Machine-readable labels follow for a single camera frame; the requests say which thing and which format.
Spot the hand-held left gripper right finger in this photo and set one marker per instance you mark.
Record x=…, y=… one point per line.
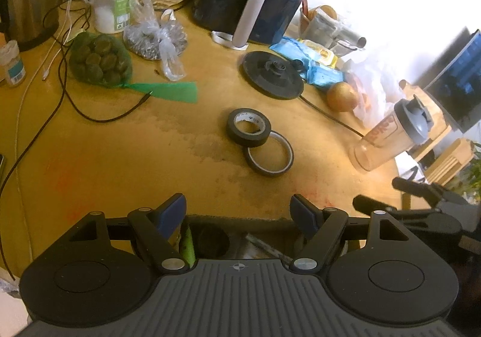
x=302, y=214

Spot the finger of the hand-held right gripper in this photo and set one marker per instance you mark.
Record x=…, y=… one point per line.
x=432, y=224
x=421, y=186

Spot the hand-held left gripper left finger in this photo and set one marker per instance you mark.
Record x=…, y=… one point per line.
x=173, y=213

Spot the green hand cream tube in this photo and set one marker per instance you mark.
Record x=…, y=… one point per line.
x=187, y=246

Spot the patterned paper stick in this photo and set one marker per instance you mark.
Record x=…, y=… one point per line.
x=268, y=246

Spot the small black plastic cup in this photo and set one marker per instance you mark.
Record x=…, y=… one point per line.
x=212, y=243

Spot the cardboard box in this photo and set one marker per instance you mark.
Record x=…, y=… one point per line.
x=240, y=219

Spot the clear container with foil roll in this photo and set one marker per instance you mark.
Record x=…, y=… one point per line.
x=338, y=36

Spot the clear shaker bottle grey lid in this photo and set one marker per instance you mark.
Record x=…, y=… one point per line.
x=379, y=141

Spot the thin grey tape roll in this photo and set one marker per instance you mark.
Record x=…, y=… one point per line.
x=252, y=160

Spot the dark monitor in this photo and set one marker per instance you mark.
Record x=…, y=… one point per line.
x=458, y=88

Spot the black tape roll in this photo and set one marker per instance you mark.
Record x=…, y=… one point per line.
x=235, y=126

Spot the clear plastic bag orange contents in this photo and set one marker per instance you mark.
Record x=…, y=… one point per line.
x=372, y=88

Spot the apple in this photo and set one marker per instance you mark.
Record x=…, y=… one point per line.
x=342, y=96

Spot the blue wet wipes packet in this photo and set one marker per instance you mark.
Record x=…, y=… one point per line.
x=325, y=75
x=285, y=47

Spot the black kettle base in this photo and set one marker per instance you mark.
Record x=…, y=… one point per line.
x=270, y=75

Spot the yellow wet wipes packet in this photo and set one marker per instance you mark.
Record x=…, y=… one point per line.
x=319, y=53

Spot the green net bag of kiwis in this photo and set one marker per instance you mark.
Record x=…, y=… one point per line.
x=99, y=58

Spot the plastic bag of seeds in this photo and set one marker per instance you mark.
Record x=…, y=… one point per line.
x=154, y=40

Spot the white ribbon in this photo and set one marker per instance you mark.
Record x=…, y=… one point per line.
x=168, y=15

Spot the cup with utensils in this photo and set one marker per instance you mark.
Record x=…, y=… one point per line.
x=313, y=17

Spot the small white bottle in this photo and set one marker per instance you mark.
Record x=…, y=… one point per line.
x=13, y=66

